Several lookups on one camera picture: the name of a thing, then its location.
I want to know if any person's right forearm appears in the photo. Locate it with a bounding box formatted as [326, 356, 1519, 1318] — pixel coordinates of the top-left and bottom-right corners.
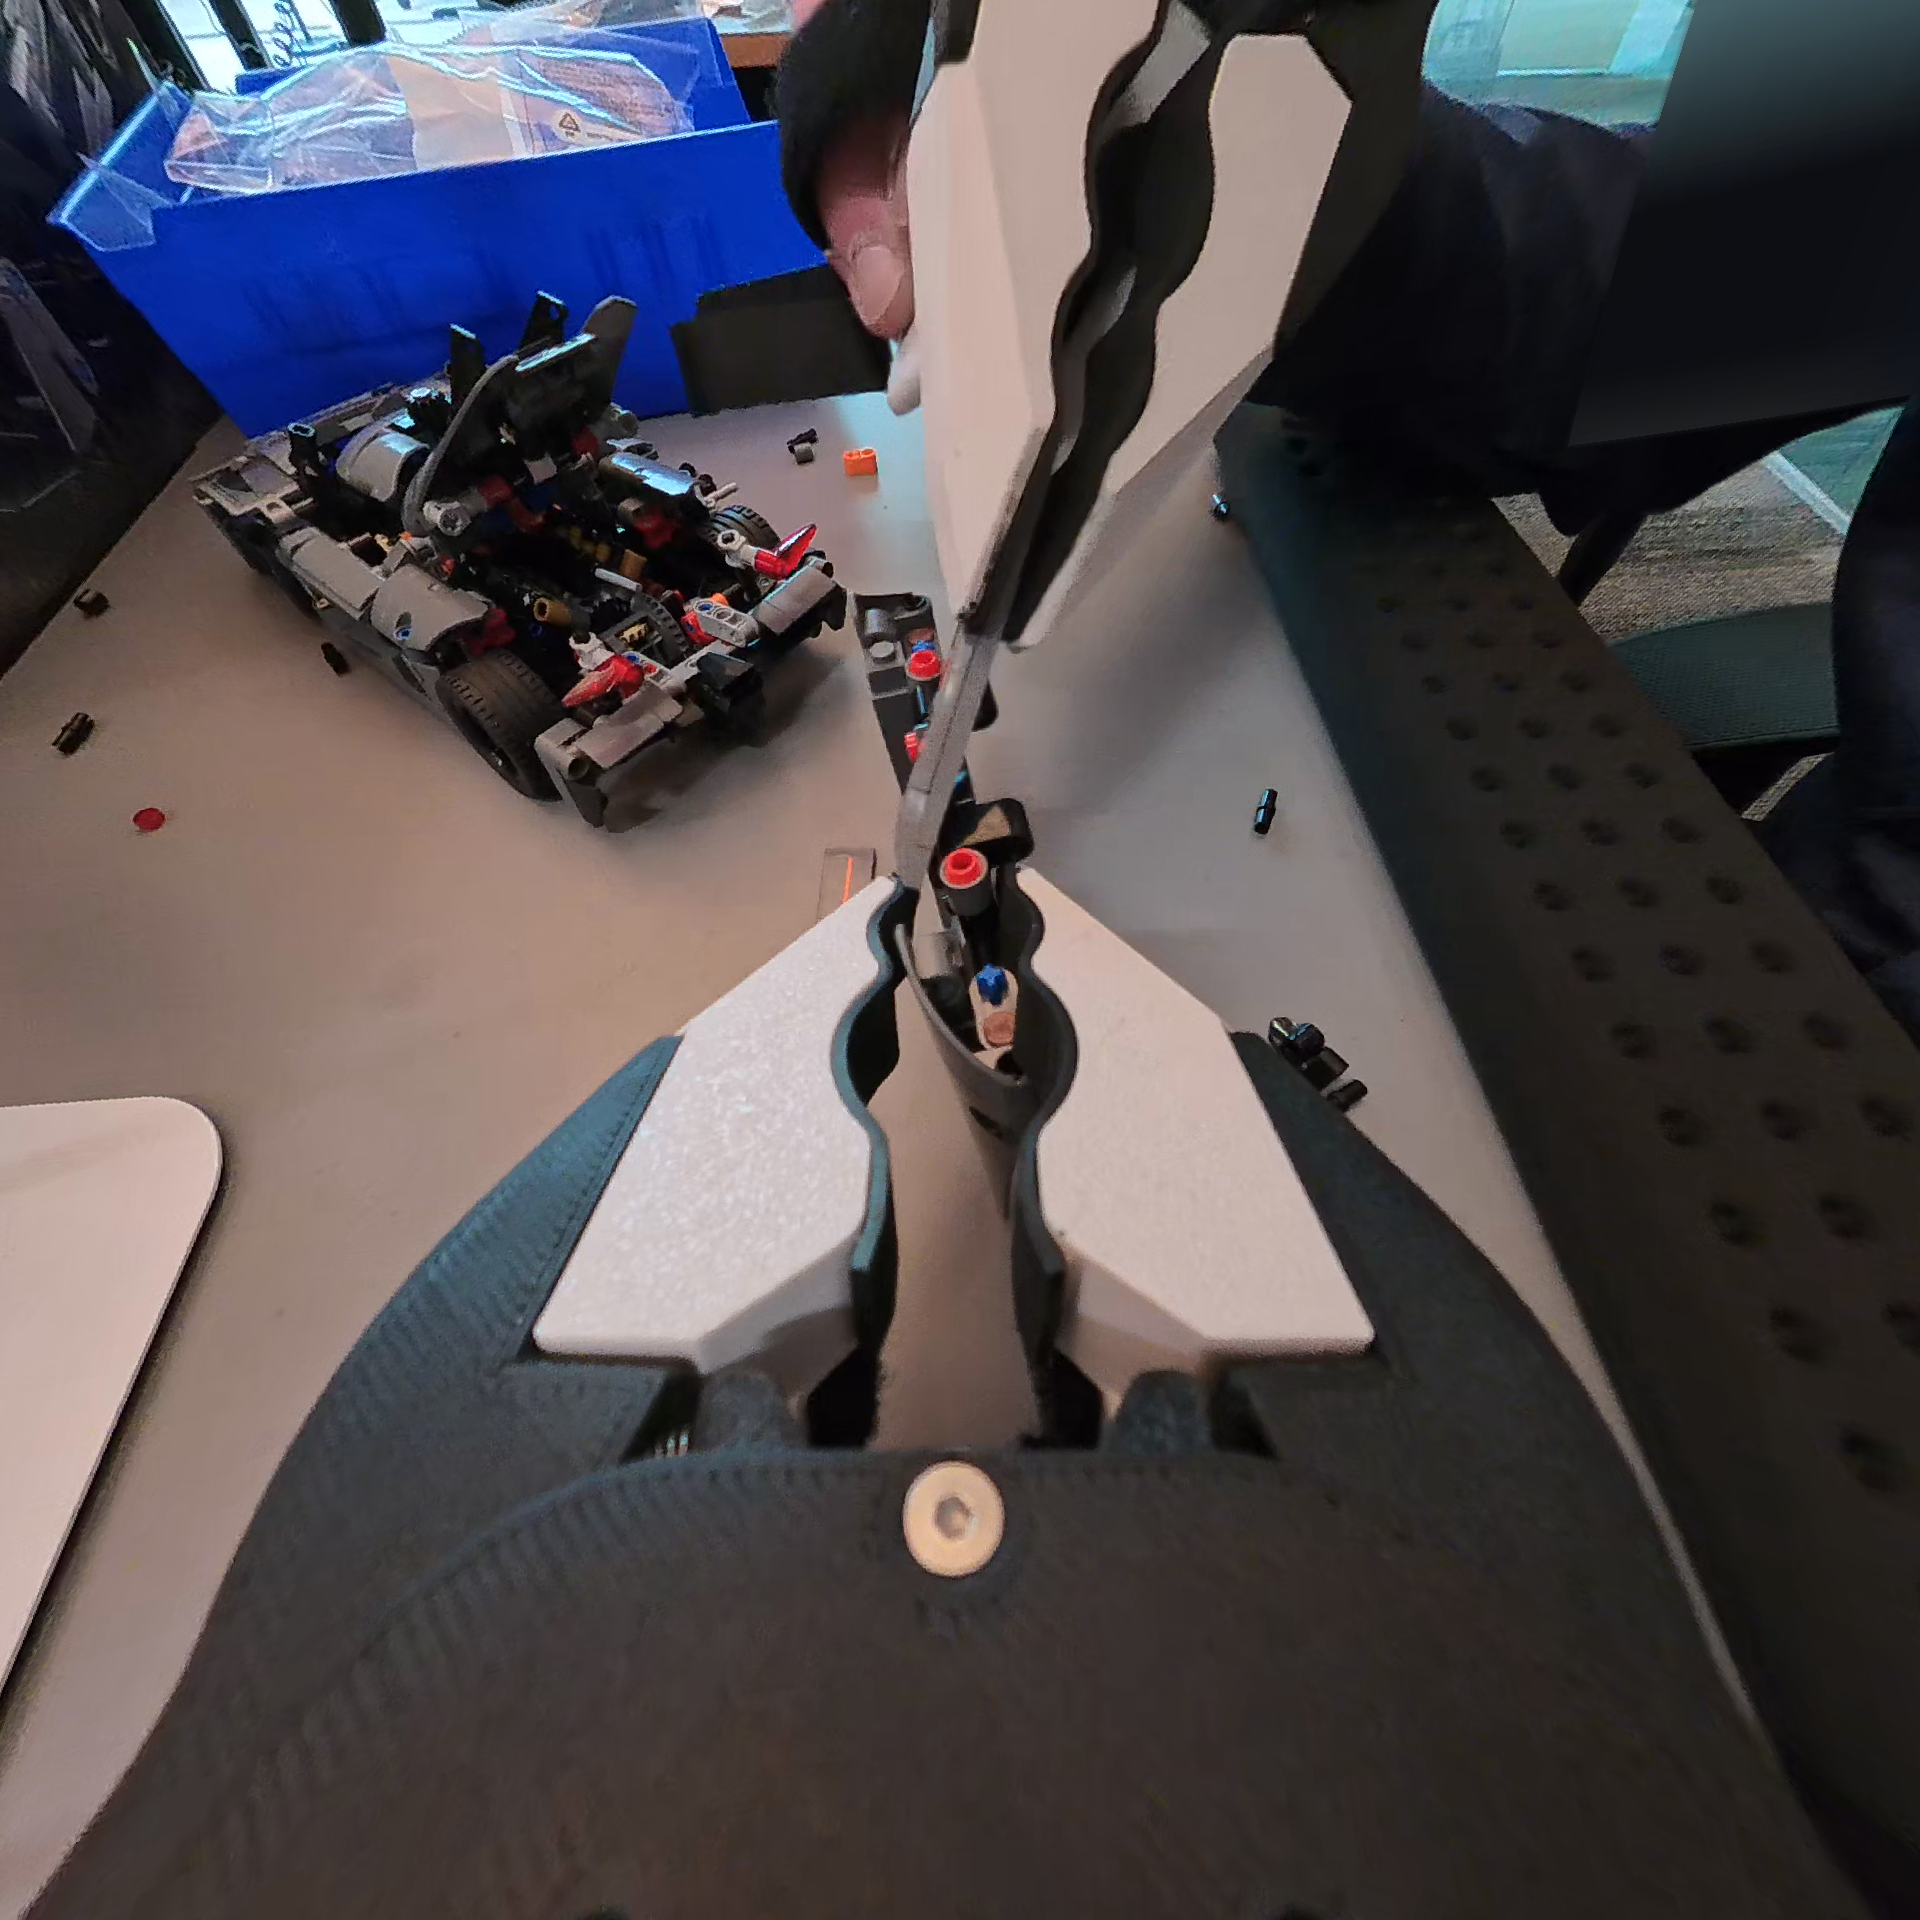
[1253, 81, 1862, 528]

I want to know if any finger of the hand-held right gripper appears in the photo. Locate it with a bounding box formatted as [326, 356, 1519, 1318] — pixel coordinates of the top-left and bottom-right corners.
[903, 0, 1175, 633]
[1001, 27, 1358, 653]

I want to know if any person's right hand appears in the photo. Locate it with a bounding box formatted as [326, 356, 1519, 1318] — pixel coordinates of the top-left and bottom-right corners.
[826, 95, 922, 344]

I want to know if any blue plastic bin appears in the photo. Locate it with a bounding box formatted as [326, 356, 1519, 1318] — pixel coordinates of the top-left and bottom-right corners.
[52, 15, 903, 437]

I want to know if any white desk stand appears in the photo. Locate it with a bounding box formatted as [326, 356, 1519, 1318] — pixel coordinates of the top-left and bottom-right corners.
[0, 1097, 225, 1681]

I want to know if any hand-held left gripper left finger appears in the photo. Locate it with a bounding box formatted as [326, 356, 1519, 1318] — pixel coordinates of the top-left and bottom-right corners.
[532, 878, 903, 1423]

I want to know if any teal office chair seat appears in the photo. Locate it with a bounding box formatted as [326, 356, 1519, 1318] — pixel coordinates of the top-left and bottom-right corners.
[1612, 608, 1847, 751]

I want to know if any clear plastic bag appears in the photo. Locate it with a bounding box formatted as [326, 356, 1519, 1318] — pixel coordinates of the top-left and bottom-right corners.
[164, 36, 706, 196]

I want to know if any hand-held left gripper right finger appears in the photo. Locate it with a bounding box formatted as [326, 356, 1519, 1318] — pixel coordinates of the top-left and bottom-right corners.
[1014, 871, 1375, 1423]

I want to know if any grey lego car model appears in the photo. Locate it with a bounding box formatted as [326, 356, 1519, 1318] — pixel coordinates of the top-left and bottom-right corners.
[193, 292, 849, 833]

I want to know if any black angled lego connector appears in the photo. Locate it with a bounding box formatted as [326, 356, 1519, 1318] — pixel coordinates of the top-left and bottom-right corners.
[1266, 1017, 1370, 1112]

